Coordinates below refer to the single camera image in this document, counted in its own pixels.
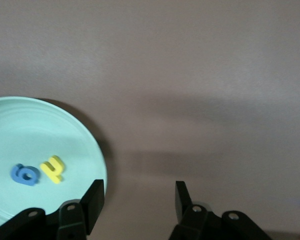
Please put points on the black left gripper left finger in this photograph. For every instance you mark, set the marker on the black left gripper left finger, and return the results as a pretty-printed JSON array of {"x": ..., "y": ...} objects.
[{"x": 92, "y": 200}]

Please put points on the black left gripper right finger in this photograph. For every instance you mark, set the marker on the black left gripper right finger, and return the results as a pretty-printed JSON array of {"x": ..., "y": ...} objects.
[{"x": 183, "y": 200}]

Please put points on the yellow foam small h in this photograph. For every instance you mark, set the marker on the yellow foam small h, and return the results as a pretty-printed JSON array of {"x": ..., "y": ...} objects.
[{"x": 53, "y": 171}]

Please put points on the blue foam small g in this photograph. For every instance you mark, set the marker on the blue foam small g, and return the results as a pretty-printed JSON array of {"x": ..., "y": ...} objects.
[{"x": 16, "y": 175}]

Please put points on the green plate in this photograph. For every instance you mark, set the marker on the green plate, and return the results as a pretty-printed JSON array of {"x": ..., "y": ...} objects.
[{"x": 40, "y": 130}]

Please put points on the brown table cover sheet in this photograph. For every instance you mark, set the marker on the brown table cover sheet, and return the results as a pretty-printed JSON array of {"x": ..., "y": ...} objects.
[{"x": 190, "y": 75}]

